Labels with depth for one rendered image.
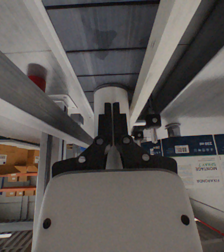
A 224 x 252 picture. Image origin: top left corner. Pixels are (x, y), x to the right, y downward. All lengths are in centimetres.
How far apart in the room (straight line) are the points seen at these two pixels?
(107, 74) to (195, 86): 13
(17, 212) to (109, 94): 899
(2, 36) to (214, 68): 26
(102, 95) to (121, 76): 4
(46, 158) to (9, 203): 886
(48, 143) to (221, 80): 34
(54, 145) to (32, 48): 19
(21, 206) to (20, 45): 870
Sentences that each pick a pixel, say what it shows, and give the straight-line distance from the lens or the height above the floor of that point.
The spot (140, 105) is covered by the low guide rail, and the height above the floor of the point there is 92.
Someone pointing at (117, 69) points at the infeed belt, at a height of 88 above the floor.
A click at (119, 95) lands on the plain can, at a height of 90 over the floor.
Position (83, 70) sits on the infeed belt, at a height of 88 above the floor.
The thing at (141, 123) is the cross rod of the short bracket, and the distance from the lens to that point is 29.
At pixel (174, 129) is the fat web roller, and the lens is 45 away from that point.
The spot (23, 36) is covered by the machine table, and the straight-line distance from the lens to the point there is 22.
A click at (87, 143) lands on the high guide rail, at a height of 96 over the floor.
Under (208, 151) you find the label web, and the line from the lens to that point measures 47.
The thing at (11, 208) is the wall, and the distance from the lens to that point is 917.
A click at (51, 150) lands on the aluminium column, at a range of 34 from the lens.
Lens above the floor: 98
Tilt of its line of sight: 14 degrees down
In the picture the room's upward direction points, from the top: 178 degrees clockwise
